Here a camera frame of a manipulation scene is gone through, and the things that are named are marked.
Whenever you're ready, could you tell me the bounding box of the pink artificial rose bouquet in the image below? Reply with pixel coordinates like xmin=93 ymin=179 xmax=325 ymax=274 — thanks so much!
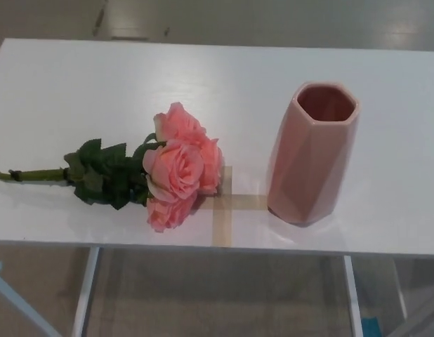
xmin=0 ymin=101 xmax=224 ymax=233

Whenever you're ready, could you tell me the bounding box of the pink faceted ceramic vase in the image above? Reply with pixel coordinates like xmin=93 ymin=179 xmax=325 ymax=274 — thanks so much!
xmin=265 ymin=81 xmax=362 ymax=225

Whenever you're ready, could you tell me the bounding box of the long tan tape strip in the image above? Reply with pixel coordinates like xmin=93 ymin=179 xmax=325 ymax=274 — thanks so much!
xmin=211 ymin=166 xmax=233 ymax=246

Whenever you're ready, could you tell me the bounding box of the teal object on floor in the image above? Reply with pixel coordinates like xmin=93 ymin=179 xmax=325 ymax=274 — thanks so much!
xmin=364 ymin=317 xmax=381 ymax=337

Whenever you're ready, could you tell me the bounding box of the light blue metal frame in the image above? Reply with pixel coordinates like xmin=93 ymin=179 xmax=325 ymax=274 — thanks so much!
xmin=0 ymin=259 xmax=62 ymax=337

